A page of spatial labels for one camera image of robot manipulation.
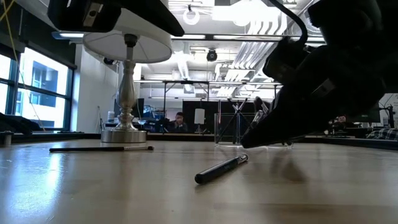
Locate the clear plastic organizer container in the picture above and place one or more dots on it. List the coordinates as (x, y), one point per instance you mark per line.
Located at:
(222, 124)

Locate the large window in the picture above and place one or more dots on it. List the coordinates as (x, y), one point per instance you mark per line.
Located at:
(43, 102)

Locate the silver ceiling duct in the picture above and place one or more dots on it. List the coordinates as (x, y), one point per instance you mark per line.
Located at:
(258, 40)

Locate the black aluminium table frame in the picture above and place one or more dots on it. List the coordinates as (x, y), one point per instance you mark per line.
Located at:
(62, 137)

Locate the person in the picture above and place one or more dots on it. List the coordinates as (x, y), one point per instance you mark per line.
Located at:
(342, 119)
(178, 124)

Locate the white jug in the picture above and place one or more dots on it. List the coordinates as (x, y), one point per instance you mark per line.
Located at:
(111, 116)

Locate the black ceiling dome camera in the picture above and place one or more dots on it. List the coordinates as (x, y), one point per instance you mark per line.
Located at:
(211, 56)

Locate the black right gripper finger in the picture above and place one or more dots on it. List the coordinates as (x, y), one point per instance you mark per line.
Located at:
(280, 124)

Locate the small white lamp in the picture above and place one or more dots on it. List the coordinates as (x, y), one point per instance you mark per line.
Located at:
(199, 115)

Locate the black background workstation frame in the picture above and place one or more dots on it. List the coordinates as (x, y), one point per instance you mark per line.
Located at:
(186, 82)

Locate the black printed makeup brush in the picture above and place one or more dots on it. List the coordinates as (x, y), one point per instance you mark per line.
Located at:
(219, 169)

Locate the black partition panel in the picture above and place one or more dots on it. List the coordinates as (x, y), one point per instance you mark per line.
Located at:
(211, 107)

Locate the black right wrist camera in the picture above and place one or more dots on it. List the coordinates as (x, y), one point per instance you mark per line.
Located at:
(283, 62)

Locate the black monitor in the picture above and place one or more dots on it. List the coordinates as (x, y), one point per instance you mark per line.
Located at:
(139, 107)

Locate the ceiling light panel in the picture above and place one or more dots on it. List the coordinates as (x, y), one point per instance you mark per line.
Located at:
(70, 35)

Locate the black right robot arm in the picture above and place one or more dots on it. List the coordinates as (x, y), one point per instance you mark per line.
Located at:
(342, 18)

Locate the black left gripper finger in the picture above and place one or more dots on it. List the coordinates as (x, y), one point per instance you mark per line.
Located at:
(149, 12)

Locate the small grey post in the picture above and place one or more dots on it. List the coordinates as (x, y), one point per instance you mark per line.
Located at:
(7, 138)

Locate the plaid cloth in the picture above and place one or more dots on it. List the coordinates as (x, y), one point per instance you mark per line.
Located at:
(384, 134)

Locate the large black powder brush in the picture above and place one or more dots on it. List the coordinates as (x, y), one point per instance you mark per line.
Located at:
(258, 104)

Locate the white shade silver table lamp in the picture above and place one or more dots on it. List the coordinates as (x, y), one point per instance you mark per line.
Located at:
(126, 90)

